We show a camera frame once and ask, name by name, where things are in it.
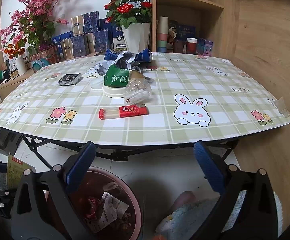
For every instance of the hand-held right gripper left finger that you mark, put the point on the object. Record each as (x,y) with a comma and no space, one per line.
(81,165)

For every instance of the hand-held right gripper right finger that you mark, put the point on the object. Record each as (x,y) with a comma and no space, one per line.
(210,167)

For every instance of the yellow green paper packet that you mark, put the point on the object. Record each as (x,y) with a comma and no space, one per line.
(15,172)

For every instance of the maroon plastic bin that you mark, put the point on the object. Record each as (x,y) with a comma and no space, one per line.
(97,183)

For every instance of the white paper receipt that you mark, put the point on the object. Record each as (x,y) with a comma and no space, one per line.
(110,212)

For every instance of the red slim plastic case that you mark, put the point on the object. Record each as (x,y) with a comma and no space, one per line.
(130,111)

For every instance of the white plastic lid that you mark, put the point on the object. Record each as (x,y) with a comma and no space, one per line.
(111,93)

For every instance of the black box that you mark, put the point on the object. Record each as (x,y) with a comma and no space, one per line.
(70,79)

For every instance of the clear plastic bag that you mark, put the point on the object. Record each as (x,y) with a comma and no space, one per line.
(137,92)

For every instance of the brown paper scrap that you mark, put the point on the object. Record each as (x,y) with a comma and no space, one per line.
(137,75)

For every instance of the grey plastic bag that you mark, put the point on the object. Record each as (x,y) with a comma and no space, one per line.
(125,61)

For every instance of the blue snack bag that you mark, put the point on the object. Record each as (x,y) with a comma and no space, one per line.
(143,55)

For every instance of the person's knee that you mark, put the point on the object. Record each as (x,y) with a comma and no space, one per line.
(185,198)

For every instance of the light blue fluffy robe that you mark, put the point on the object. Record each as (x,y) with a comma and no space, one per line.
(185,220)

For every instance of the row of small brown bottles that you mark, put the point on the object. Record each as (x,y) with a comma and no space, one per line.
(12,73)

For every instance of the clear tape strip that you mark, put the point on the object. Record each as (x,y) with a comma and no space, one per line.
(282,107)

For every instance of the white bottle vase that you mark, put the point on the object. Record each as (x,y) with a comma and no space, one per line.
(20,66)

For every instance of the teal ceramic dish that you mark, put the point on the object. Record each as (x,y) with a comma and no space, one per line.
(40,63)

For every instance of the striped woven basket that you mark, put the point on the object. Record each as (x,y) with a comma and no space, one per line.
(45,55)

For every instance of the orange flower bunch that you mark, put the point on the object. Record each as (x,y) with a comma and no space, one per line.
(12,50)

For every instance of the small purple box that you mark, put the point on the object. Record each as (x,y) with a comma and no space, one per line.
(205,47)

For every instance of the white rimmed red cup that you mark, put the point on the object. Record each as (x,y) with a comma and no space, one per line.
(191,47)

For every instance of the dark red glass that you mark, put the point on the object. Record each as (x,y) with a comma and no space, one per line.
(178,47)

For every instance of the stack of blue gift boxes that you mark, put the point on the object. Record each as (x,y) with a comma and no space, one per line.
(95,40)

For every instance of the blue white carton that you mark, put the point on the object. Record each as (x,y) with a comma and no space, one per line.
(118,40)

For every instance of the red rose plant white pot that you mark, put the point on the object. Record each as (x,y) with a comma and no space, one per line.
(135,38)

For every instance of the dark blue printed box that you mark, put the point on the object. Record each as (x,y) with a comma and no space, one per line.
(185,31)

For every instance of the stack of pastel cups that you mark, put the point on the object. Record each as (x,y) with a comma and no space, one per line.
(162,35)

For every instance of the pink blossom plant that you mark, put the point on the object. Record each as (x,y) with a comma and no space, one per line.
(32,2)

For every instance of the wooden shelf unit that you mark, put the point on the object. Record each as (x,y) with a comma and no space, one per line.
(192,1)

